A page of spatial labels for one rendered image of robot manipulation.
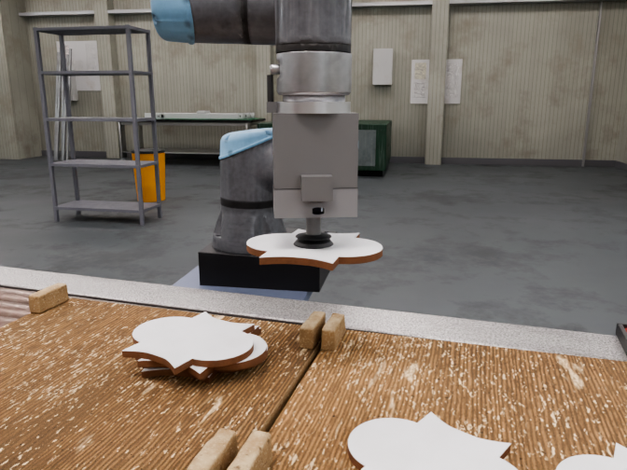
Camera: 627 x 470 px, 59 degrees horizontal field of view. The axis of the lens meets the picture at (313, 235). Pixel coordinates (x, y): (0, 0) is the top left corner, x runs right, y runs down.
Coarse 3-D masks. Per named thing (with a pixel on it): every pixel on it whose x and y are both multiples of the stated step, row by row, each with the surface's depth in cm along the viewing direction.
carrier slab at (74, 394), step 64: (64, 320) 74; (128, 320) 74; (256, 320) 74; (0, 384) 58; (64, 384) 58; (128, 384) 58; (192, 384) 58; (256, 384) 58; (0, 448) 47; (64, 448) 47; (128, 448) 47; (192, 448) 47
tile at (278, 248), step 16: (256, 240) 62; (272, 240) 62; (288, 240) 62; (336, 240) 62; (352, 240) 62; (368, 240) 62; (272, 256) 55; (288, 256) 55; (304, 256) 55; (320, 256) 55; (336, 256) 55; (352, 256) 55; (368, 256) 56
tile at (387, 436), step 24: (360, 432) 48; (384, 432) 48; (408, 432) 48; (432, 432) 48; (456, 432) 48; (360, 456) 45; (384, 456) 45; (408, 456) 45; (432, 456) 45; (456, 456) 45; (480, 456) 45; (504, 456) 46
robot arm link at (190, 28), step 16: (160, 0) 61; (176, 0) 61; (192, 0) 60; (208, 0) 60; (224, 0) 60; (240, 0) 60; (160, 16) 61; (176, 16) 61; (192, 16) 61; (208, 16) 61; (224, 16) 61; (240, 16) 61; (160, 32) 63; (176, 32) 62; (192, 32) 62; (208, 32) 62; (224, 32) 62; (240, 32) 62
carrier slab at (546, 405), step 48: (384, 336) 70; (336, 384) 58; (384, 384) 58; (432, 384) 58; (480, 384) 58; (528, 384) 58; (576, 384) 58; (624, 384) 58; (288, 432) 49; (336, 432) 49; (480, 432) 49; (528, 432) 49; (576, 432) 49; (624, 432) 49
